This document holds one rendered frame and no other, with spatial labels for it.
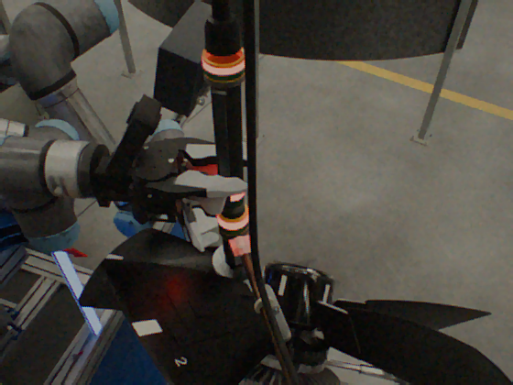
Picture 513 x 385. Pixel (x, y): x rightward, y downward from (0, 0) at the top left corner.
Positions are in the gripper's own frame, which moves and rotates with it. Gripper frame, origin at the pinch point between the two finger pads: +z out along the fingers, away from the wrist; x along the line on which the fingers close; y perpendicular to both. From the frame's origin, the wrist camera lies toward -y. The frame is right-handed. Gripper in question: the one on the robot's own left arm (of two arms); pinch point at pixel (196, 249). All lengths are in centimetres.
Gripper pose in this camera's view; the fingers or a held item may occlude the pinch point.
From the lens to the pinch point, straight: 91.6
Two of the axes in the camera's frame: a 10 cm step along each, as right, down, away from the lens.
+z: 3.4, 7.0, -6.3
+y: 9.3, -1.8, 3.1
